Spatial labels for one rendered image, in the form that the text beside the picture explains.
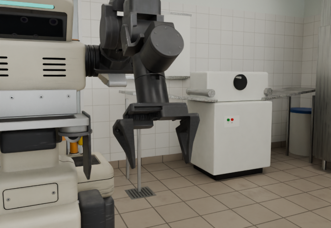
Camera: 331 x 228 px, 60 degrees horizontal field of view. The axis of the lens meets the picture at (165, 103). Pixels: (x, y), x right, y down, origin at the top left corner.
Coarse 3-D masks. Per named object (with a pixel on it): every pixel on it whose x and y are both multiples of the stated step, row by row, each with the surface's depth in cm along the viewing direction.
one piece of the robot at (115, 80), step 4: (108, 76) 76; (112, 76) 76; (116, 76) 77; (120, 76) 77; (124, 76) 78; (108, 80) 75; (112, 80) 76; (116, 80) 76; (120, 80) 77; (124, 80) 77; (108, 84) 75; (112, 84) 76; (116, 84) 76; (120, 84) 76; (124, 84) 77
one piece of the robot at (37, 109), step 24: (0, 96) 63; (24, 96) 65; (48, 96) 67; (72, 96) 69; (0, 120) 61; (24, 120) 61; (48, 120) 59; (72, 120) 61; (0, 144) 65; (24, 144) 67; (48, 144) 69
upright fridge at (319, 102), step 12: (324, 0) 337; (324, 12) 337; (324, 24) 338; (324, 36) 334; (324, 48) 334; (324, 60) 335; (324, 72) 335; (324, 84) 336; (324, 96) 336; (324, 108) 337; (324, 120) 337; (324, 132) 338; (324, 144) 339; (324, 156) 339; (324, 168) 352
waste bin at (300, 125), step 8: (296, 112) 415; (304, 112) 407; (296, 120) 417; (304, 120) 409; (296, 128) 418; (304, 128) 410; (296, 136) 420; (304, 136) 412; (296, 144) 421; (304, 144) 413; (296, 152) 423; (304, 152) 415
